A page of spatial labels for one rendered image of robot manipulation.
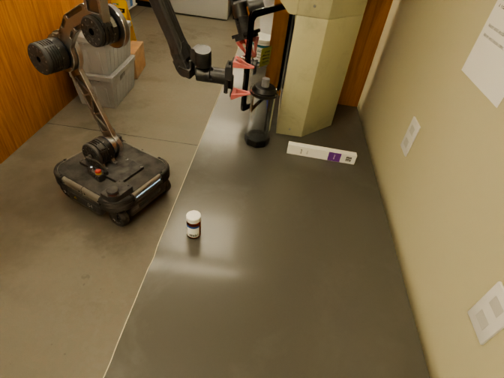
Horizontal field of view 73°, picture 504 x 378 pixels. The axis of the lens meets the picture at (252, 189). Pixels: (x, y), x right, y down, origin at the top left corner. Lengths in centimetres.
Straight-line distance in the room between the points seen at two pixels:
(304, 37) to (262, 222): 67
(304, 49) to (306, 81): 12
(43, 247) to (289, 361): 183
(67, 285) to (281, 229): 142
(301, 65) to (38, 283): 175
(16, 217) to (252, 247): 190
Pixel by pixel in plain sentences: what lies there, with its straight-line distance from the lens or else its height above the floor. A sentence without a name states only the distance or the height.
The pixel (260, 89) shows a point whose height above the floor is 118.
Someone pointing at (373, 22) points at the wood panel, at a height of 134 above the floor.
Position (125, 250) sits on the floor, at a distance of 223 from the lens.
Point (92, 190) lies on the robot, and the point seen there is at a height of 24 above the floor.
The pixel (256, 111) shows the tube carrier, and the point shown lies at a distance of 130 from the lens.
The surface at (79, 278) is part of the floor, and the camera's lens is 218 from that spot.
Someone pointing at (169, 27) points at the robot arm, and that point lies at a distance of 128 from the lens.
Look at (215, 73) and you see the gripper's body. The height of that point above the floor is 121.
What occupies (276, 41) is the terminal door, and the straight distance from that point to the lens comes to 157.
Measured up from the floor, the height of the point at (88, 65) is 40.
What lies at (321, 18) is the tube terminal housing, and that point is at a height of 141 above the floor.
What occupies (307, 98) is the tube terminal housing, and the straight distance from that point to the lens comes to 141.
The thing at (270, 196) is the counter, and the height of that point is 94.
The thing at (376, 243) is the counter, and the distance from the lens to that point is 113.
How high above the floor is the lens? 171
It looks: 41 degrees down
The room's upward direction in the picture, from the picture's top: 8 degrees clockwise
